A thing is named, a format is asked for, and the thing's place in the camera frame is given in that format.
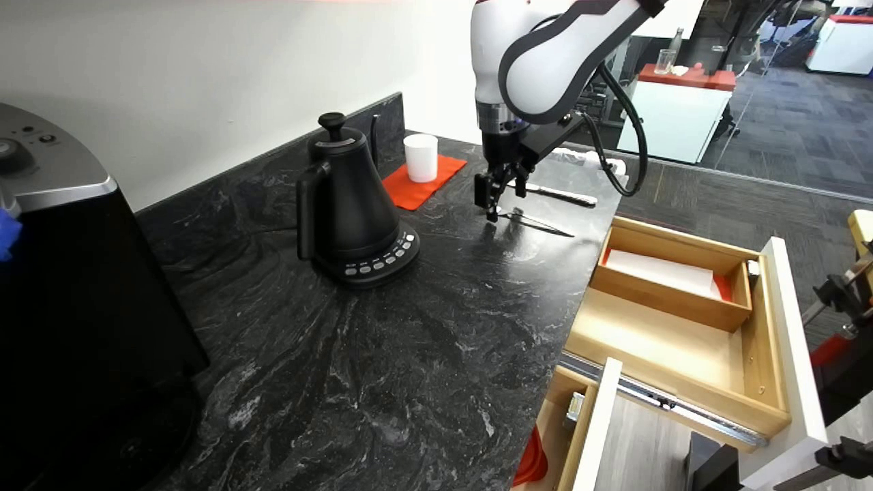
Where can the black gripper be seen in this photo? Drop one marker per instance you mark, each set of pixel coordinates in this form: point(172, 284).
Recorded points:
point(523, 138)

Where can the silver knife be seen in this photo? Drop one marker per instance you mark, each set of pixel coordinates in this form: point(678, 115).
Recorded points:
point(549, 227)

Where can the silver fork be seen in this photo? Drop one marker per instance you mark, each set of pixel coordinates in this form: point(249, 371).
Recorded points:
point(575, 194)

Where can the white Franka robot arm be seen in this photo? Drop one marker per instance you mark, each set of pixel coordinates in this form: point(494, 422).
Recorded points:
point(546, 55)

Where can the wooden inner drawer tray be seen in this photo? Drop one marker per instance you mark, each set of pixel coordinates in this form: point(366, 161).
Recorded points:
point(673, 305)

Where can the orange drawer liner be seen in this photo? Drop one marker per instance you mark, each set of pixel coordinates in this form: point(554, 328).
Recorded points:
point(725, 287)

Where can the open wooden drawer white front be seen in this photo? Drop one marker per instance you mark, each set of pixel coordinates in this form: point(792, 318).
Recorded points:
point(691, 356)

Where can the red item in small drawer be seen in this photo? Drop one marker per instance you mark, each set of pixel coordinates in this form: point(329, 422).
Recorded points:
point(533, 471)

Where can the white cup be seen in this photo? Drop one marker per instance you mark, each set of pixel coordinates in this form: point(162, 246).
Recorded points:
point(421, 159)

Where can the orange tray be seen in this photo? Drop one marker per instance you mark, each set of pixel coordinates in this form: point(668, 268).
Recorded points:
point(413, 191)

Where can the black electric kettle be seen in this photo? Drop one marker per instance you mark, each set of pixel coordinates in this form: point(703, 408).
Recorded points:
point(350, 220)

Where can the white napkin stack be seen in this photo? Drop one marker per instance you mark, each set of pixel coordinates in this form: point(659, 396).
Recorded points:
point(659, 270)

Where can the white cabinet red top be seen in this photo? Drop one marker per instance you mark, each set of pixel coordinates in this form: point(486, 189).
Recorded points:
point(842, 44)
point(678, 118)

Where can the black block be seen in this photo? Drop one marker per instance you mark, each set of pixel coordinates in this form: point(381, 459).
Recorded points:
point(710, 464)

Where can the black clamp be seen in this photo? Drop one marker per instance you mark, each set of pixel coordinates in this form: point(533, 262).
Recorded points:
point(846, 457)

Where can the black coffee machine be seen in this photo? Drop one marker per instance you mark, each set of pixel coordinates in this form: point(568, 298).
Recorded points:
point(84, 344)

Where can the blue object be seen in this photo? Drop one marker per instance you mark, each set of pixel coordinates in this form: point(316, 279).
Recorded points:
point(7, 236)

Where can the metal drawer rail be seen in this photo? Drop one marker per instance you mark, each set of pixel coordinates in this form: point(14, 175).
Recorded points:
point(673, 405)

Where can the black camera stand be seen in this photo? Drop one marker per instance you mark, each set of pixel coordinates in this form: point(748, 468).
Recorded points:
point(850, 309)

